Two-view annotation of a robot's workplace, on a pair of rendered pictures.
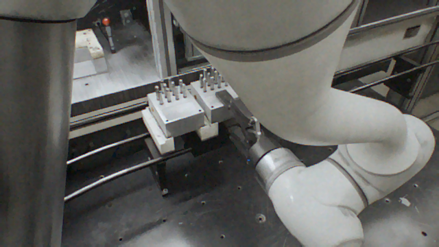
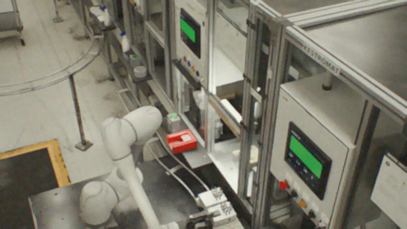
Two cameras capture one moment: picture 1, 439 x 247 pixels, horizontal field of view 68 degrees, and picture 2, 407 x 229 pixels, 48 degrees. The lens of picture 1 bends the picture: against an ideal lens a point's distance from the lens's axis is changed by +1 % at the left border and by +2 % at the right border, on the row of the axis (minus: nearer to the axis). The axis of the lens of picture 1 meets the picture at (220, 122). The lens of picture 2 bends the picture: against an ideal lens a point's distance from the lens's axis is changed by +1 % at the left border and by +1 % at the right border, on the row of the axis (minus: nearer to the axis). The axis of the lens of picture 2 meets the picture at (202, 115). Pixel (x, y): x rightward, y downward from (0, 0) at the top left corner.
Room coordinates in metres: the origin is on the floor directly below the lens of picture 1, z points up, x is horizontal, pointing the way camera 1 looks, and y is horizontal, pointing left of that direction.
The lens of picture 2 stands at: (0.63, -1.64, 2.77)
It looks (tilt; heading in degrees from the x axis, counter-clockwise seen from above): 37 degrees down; 92
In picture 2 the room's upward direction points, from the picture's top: straight up
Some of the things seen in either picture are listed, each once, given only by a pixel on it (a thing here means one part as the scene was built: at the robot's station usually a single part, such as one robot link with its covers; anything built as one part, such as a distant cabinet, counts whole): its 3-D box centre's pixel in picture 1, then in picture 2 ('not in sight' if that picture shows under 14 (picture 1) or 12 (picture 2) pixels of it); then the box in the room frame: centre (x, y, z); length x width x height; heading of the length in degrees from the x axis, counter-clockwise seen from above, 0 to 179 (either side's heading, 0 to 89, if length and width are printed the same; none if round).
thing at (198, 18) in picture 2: not in sight; (208, 32); (0.56, 0.74, 1.60); 0.42 x 0.29 x 0.46; 118
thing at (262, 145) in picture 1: (259, 148); (186, 226); (0.49, -0.08, 0.90); 0.09 x 0.07 x 0.08; 26
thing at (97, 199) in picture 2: not in sight; (96, 200); (-0.04, 0.13, 0.85); 0.18 x 0.16 x 0.22; 50
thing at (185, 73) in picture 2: not in sight; (186, 72); (0.44, 0.68, 1.37); 0.36 x 0.04 x 0.04; 118
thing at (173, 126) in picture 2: not in sight; (175, 123); (0.36, 0.70, 0.97); 0.08 x 0.08 x 0.12; 28
